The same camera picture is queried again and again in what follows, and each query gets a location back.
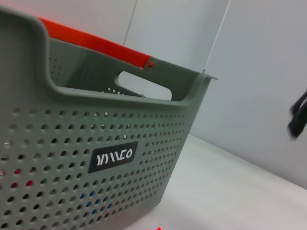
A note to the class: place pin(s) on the small red square brick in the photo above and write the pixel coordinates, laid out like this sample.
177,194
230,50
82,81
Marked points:
28,183

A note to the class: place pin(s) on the blue square plate brick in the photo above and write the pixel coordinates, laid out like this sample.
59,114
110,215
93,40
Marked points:
88,204

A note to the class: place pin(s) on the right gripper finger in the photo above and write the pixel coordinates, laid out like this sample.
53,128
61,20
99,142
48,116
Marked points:
298,122

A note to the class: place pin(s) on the red rectangular object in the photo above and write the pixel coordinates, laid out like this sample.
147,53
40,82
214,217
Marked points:
96,42

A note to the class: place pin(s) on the grey-green perforated storage bin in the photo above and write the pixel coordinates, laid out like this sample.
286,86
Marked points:
96,131

